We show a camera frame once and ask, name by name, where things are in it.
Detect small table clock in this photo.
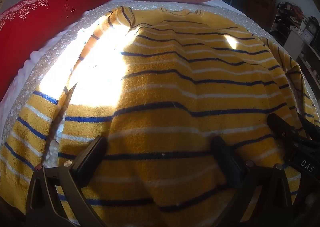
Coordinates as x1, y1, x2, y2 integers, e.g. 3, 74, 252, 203
308, 16, 320, 36

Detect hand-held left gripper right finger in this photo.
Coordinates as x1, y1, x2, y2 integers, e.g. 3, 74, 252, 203
211, 135, 295, 227

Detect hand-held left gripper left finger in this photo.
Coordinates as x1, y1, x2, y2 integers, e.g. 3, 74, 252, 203
26, 135, 108, 227

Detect beige dotted quilt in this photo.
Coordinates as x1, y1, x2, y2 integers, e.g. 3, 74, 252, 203
0, 1, 320, 170

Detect cluttered shelf unit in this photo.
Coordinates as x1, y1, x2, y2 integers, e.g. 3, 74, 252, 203
269, 1, 320, 88

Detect red floral pillow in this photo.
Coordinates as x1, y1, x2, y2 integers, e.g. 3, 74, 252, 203
0, 0, 122, 103

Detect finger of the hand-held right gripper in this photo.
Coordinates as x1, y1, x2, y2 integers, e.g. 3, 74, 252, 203
297, 113, 320, 140
266, 113, 305, 144

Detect yellow striped sweater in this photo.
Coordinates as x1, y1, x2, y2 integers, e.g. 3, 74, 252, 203
0, 5, 318, 227

